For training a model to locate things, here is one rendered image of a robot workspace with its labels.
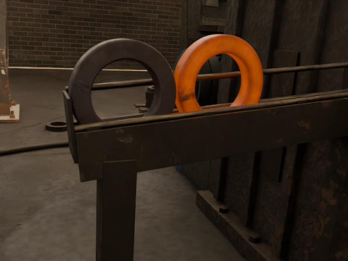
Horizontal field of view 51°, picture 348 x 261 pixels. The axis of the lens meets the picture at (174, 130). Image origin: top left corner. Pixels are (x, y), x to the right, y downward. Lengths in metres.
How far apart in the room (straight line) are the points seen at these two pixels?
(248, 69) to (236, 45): 0.05
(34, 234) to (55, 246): 0.12
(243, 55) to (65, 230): 1.05
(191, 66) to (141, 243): 0.90
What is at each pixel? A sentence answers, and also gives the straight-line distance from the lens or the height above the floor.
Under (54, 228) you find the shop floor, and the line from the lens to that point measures 1.53.
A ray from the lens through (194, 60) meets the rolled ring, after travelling 0.65.
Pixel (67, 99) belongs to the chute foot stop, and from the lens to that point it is 0.59.
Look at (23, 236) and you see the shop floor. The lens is 1.50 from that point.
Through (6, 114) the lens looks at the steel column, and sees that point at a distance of 3.20.
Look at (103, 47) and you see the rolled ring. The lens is 0.60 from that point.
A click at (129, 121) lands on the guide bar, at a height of 0.61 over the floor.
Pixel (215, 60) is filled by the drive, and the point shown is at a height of 0.63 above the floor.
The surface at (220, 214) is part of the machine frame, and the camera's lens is 1.52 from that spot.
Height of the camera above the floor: 0.76
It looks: 15 degrees down
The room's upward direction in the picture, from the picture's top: 4 degrees clockwise
